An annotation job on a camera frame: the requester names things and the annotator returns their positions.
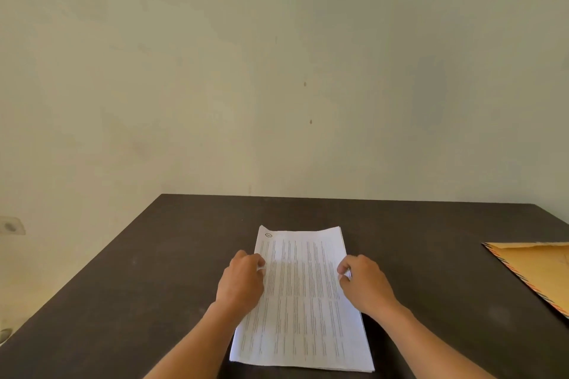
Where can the person's right hand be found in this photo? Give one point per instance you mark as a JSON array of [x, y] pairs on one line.
[[366, 287]]

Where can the person's left hand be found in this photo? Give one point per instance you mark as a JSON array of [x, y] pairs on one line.
[[240, 285]]

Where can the white paper with circled mark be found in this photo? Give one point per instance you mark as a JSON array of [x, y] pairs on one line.
[[306, 316]]

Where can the brown envelope with striped border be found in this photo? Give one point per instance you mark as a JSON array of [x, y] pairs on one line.
[[542, 267]]

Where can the person's right forearm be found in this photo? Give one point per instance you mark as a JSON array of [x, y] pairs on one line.
[[426, 347]]

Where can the person's left forearm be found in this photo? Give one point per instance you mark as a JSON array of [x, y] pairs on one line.
[[191, 347]]

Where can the white wall socket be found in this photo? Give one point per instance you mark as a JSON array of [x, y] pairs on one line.
[[11, 226]]

